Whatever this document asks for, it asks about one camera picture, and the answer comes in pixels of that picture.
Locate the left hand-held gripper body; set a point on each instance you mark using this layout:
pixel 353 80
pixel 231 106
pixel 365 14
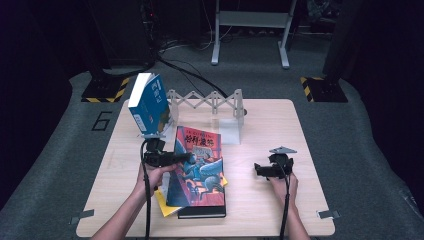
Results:
pixel 156 156

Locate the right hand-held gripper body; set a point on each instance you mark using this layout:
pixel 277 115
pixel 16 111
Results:
pixel 280 165

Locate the red and blue illustrated book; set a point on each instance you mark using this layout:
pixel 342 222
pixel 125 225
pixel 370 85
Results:
pixel 200 180

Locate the grey expandable book rack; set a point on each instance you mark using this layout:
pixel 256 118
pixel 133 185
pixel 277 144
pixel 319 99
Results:
pixel 230 131

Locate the yellow book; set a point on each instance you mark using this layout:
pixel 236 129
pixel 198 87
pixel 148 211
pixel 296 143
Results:
pixel 166 208

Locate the black book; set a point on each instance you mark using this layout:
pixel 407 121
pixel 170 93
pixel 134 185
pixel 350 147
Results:
pixel 200 212

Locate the person's left hand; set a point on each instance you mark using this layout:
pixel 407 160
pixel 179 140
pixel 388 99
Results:
pixel 151 180

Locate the person's right hand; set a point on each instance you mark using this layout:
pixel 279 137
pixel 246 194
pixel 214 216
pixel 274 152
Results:
pixel 285 191

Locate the small dark knob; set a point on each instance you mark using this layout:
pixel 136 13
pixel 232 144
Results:
pixel 245 112

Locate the grey tape strip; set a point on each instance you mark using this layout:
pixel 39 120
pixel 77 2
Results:
pixel 328 214
pixel 81 216

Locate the black stand striped base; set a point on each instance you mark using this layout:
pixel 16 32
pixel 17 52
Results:
pixel 326 90
pixel 106 90

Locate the dark cabinet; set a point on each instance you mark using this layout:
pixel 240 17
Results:
pixel 130 33

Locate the white metal stand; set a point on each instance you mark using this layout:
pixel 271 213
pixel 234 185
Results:
pixel 253 19

